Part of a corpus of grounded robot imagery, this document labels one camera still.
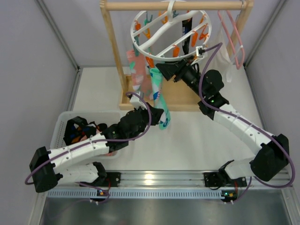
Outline mint green sock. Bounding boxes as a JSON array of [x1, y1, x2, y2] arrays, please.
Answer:
[[149, 67, 171, 130]]

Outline white round clip hanger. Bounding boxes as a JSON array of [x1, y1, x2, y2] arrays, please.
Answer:
[[130, 0, 212, 62]]

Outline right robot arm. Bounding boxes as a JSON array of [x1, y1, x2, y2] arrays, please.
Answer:
[[156, 59, 290, 186]]

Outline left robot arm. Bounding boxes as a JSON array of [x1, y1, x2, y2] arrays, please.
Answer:
[[25, 105, 164, 193]]

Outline white plastic basket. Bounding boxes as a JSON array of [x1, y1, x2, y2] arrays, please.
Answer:
[[50, 110, 121, 160]]

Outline pink sock rear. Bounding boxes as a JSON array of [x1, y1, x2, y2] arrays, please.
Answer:
[[126, 50, 153, 100]]

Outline white cloth garment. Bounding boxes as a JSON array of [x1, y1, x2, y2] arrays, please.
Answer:
[[210, 30, 232, 83]]

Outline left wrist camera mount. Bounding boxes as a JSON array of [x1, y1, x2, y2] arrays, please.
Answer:
[[128, 92, 147, 111]]

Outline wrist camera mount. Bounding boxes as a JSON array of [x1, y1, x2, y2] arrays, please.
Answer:
[[195, 45, 208, 59], [128, 92, 147, 111]]

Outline wooden clothes rack frame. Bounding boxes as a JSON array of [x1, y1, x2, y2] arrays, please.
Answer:
[[99, 0, 255, 112]]

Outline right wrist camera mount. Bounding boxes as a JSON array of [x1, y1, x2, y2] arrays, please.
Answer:
[[195, 45, 208, 59]]

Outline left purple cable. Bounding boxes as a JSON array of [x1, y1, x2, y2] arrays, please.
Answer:
[[24, 91, 152, 186]]

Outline purple cable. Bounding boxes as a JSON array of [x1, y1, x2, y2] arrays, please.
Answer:
[[24, 91, 152, 186], [198, 42, 296, 188]]

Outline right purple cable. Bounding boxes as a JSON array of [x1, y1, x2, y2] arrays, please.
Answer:
[[198, 42, 296, 188]]

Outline pink wire hanger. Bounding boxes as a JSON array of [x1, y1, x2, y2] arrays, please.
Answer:
[[217, 10, 245, 70]]

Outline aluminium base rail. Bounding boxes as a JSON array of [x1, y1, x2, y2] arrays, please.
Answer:
[[46, 170, 293, 188]]

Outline perforated cable duct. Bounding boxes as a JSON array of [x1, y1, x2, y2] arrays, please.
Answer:
[[47, 188, 235, 199]]

